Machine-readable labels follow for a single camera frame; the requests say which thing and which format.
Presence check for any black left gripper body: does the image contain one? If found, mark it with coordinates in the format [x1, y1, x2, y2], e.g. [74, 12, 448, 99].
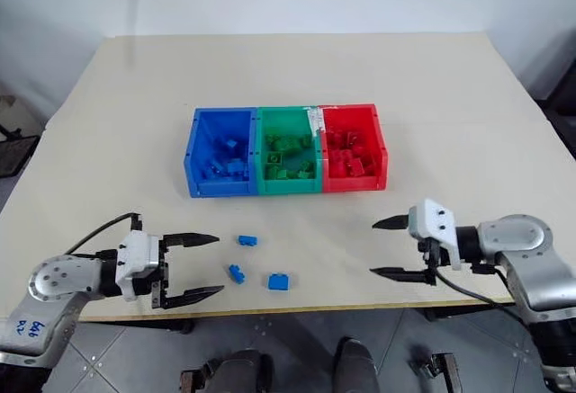
[149, 235, 175, 311]

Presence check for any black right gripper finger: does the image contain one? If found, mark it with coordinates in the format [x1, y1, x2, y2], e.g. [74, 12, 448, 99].
[369, 265, 437, 288]
[372, 214, 411, 233]

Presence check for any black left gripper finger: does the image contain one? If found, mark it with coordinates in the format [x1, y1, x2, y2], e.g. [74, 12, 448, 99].
[162, 284, 226, 311]
[161, 232, 221, 251]

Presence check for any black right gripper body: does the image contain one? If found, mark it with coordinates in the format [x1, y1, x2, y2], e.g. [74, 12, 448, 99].
[416, 238, 452, 272]

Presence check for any small blue toy block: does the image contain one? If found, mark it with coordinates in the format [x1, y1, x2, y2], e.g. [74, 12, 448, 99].
[227, 263, 248, 285]

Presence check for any square blue toy block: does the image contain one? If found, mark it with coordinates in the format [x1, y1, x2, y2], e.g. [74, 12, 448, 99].
[266, 272, 292, 293]

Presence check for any dark rounded shape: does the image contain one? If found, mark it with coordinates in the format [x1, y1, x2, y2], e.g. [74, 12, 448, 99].
[334, 336, 380, 393]
[201, 349, 275, 393]

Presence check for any blue plastic bin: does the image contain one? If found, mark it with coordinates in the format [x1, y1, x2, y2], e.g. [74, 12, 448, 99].
[182, 105, 260, 199]

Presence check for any red plastic bin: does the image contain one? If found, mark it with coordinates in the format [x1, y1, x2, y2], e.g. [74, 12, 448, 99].
[316, 103, 390, 194]

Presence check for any white tape strip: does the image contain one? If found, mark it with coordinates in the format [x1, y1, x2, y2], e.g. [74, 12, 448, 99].
[305, 105, 327, 137]

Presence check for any green plastic bin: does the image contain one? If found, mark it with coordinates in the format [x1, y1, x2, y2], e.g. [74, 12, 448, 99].
[253, 104, 326, 197]

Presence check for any black mesh stand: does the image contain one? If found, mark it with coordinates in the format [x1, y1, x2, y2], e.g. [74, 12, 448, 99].
[0, 94, 41, 179]

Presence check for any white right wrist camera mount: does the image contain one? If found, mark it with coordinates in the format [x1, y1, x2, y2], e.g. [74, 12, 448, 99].
[406, 197, 463, 272]

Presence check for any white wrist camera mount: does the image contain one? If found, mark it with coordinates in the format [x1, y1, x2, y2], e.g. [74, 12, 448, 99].
[406, 197, 463, 272]
[114, 229, 161, 301]

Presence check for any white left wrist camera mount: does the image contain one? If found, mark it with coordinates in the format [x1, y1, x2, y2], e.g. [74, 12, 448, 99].
[114, 229, 161, 301]

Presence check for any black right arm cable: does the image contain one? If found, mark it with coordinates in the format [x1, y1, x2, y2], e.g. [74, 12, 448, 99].
[434, 263, 518, 308]

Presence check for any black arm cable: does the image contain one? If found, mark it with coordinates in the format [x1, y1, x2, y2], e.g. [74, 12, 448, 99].
[434, 263, 518, 308]
[66, 212, 145, 259]

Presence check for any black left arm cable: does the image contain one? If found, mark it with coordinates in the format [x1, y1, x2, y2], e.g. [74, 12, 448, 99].
[66, 212, 145, 259]

